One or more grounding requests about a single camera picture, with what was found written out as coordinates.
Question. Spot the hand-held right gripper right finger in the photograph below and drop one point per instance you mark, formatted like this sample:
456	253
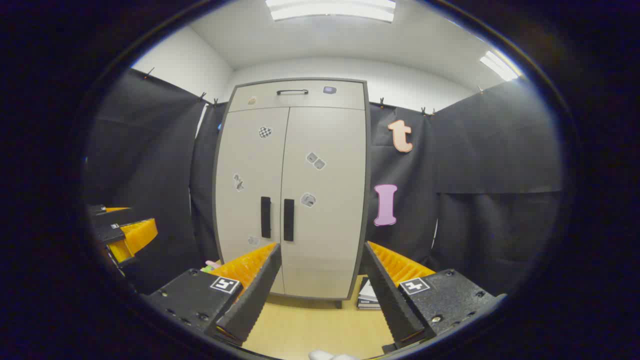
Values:
395	310

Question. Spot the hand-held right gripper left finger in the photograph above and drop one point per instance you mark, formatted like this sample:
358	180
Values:
255	300

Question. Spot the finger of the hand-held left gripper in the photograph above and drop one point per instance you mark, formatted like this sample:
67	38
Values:
100	209
132	237

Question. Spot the grey double-door shoe cabinet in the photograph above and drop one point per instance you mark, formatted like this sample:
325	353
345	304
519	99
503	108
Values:
315	300

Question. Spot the cabinet door with box stickers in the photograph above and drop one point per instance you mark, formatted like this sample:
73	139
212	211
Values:
330	240

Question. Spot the cabinet door with checkered sticker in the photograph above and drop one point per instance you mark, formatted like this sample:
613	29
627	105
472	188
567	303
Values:
250	160

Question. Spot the grey cabinet drawer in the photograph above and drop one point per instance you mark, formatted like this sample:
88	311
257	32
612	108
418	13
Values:
310	102

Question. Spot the stack of books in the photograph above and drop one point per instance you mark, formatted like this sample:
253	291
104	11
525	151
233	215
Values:
369	296

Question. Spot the green plush toy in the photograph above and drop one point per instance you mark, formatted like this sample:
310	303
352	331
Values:
208	268

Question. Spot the black backdrop cloth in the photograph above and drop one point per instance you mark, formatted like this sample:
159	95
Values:
490	150

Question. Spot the small ceiling light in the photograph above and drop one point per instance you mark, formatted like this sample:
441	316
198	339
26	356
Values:
499	66

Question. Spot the long ceiling light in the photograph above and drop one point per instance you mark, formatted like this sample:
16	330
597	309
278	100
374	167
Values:
330	10

